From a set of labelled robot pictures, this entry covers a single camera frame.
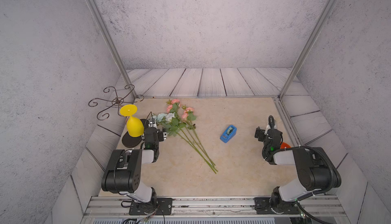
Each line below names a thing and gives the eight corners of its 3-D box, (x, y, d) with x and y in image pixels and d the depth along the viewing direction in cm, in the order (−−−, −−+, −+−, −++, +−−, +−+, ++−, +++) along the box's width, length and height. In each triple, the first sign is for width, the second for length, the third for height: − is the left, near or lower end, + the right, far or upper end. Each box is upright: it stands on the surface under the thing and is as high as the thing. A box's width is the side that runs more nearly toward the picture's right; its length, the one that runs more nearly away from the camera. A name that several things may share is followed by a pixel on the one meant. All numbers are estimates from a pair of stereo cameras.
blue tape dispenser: (219, 139, 99) (220, 135, 95) (228, 127, 105) (229, 123, 101) (227, 144, 97) (228, 140, 93) (236, 132, 102) (238, 128, 98)
